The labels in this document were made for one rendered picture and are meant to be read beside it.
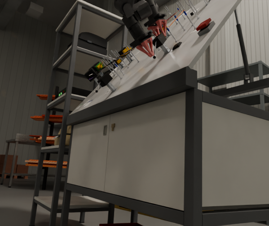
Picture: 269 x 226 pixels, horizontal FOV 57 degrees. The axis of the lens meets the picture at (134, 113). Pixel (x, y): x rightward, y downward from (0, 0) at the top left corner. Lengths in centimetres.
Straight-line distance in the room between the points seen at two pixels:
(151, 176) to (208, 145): 25
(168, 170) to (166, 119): 18
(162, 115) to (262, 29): 374
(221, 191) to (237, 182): 10
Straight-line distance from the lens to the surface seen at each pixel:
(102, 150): 135
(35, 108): 1063
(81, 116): 159
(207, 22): 109
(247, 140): 106
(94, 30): 261
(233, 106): 101
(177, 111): 90
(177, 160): 87
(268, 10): 468
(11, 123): 1030
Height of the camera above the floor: 52
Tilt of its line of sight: 13 degrees up
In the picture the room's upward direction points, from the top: 4 degrees clockwise
